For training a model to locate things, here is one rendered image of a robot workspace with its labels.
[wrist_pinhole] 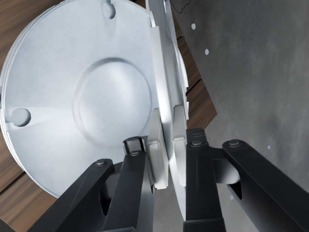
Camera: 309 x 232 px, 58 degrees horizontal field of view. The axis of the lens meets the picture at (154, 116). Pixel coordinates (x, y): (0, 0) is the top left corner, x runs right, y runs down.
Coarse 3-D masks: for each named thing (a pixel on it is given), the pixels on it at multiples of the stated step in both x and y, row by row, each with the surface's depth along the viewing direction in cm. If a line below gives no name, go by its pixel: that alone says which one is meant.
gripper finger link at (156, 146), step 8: (152, 120) 19; (160, 120) 19; (152, 128) 17; (160, 128) 17; (152, 136) 16; (160, 136) 17; (152, 144) 15; (160, 144) 16; (152, 152) 15; (160, 152) 16; (152, 160) 16; (160, 160) 16; (152, 168) 16; (160, 168) 16; (160, 176) 16; (160, 184) 16
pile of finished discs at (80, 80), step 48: (96, 0) 36; (48, 48) 33; (96, 48) 37; (144, 48) 42; (0, 96) 32; (48, 96) 33; (96, 96) 37; (144, 96) 42; (48, 144) 34; (96, 144) 38; (48, 192) 34
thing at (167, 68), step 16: (160, 0) 31; (160, 16) 28; (160, 32) 25; (160, 48) 18; (176, 48) 44; (160, 64) 18; (176, 64) 32; (160, 80) 18; (176, 80) 28; (160, 96) 18; (176, 96) 26; (160, 112) 18; (176, 176) 19; (176, 192) 20
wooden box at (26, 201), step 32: (0, 0) 32; (32, 0) 34; (64, 0) 36; (0, 32) 32; (0, 64) 32; (192, 64) 53; (192, 96) 54; (0, 128) 33; (0, 160) 33; (0, 192) 34; (32, 192) 36; (32, 224) 36
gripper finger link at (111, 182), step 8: (144, 136) 19; (120, 168) 15; (112, 176) 14; (152, 176) 16; (104, 184) 14; (112, 184) 14; (152, 184) 15; (104, 192) 14; (112, 192) 15; (104, 200) 15
